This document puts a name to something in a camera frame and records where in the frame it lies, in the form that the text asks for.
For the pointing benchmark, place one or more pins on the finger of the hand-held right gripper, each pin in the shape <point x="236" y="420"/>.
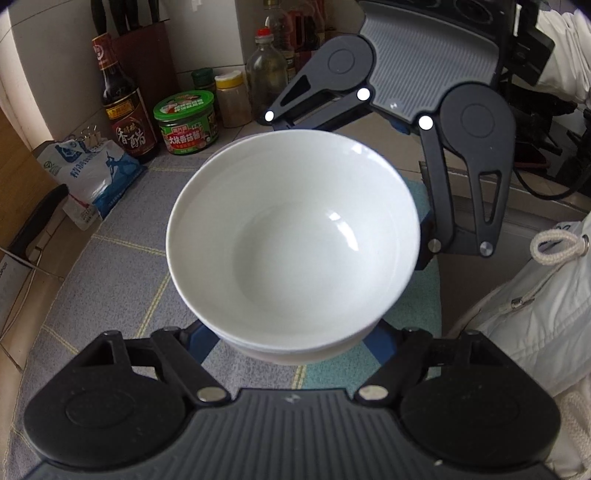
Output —
<point x="441" y="203"/>
<point x="318" y="113"/>

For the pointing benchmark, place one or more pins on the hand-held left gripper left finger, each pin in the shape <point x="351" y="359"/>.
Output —
<point x="201" y="344"/>

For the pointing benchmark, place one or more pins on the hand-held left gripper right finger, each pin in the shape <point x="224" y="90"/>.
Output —
<point x="376" y="344"/>

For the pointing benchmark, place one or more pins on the white ceramic bowl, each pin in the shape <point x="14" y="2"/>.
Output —
<point x="286" y="346"/>

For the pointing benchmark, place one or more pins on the red cap glass bottle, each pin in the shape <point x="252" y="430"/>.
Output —
<point x="265" y="78"/>

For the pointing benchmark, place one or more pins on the red sauce bottle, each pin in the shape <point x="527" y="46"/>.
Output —
<point x="304" y="32"/>

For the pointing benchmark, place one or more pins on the yellow cap spice jar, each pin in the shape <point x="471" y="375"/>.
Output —
<point x="233" y="101"/>

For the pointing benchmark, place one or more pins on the dark green cap jar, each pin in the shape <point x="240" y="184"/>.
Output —
<point x="203" y="78"/>

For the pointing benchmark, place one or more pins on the grey checked dish mat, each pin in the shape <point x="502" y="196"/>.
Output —
<point x="115" y="258"/>

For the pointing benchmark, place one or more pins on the green lid sauce jar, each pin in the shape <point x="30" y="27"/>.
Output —
<point x="187" y="124"/>

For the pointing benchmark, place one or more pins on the white jacket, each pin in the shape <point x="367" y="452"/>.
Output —
<point x="531" y="323"/>

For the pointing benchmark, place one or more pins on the dark red knife block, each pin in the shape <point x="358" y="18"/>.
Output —
<point x="147" y="60"/>

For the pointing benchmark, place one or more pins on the dark vinegar bottle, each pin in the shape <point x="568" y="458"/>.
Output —
<point x="124" y="120"/>

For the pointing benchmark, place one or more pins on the white blue salt bag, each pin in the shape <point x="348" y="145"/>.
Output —
<point x="97" y="175"/>

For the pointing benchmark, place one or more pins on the black binder clip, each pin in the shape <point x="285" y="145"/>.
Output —
<point x="90" y="137"/>

